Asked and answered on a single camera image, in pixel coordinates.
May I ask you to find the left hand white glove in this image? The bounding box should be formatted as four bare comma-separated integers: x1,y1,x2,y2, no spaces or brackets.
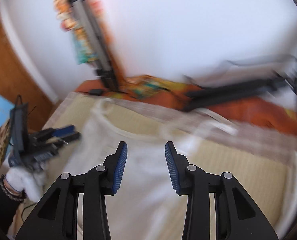
4,167,47,203

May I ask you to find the black power adapter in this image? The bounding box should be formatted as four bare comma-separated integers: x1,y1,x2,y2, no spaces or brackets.
88,89,104,96

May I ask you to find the colourful scarf on tripod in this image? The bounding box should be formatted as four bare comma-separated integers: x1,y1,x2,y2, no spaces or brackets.
53,0,99,66

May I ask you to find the grey tripod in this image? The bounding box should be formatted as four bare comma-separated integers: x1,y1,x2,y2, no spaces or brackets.
68,0,119,91

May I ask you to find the striped yellow bed cover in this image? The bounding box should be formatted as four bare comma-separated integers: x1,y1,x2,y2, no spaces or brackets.
45,93,297,238

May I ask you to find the left forearm black sleeve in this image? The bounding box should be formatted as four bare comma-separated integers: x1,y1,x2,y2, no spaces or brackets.
0,175,26,239

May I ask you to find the black ring light stand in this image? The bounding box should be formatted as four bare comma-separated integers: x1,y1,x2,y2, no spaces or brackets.
182,74,297,112

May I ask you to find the white tank top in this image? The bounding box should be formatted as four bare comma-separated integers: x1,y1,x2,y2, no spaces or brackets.
61,95,237,239

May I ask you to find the orange patterned cloth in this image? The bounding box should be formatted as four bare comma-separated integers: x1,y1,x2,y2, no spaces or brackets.
74,0,297,138

